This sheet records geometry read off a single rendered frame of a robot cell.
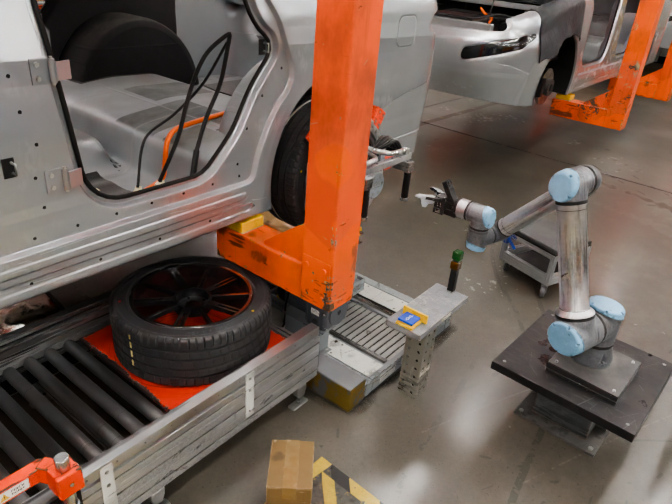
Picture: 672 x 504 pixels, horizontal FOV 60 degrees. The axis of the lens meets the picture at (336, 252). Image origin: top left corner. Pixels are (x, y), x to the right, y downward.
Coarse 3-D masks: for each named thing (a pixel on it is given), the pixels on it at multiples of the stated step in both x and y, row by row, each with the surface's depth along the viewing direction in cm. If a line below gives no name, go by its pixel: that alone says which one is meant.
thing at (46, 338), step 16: (80, 304) 248; (96, 304) 255; (48, 320) 237; (80, 320) 248; (96, 320) 255; (0, 336) 226; (16, 336) 227; (32, 336) 236; (48, 336) 239; (64, 336) 245; (0, 352) 226; (16, 352) 230; (32, 352) 236
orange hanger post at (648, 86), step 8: (664, 64) 657; (656, 72) 667; (664, 72) 660; (640, 80) 679; (648, 80) 674; (656, 80) 669; (664, 80) 662; (608, 88) 702; (640, 88) 680; (648, 88) 675; (656, 88) 670; (664, 88) 665; (648, 96) 678; (656, 96) 673; (664, 96) 668
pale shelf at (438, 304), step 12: (432, 288) 271; (444, 288) 272; (420, 300) 261; (432, 300) 262; (444, 300) 263; (456, 300) 263; (396, 312) 251; (432, 312) 253; (444, 312) 254; (396, 324) 243; (420, 324) 244; (432, 324) 245; (408, 336) 241; (420, 336) 237
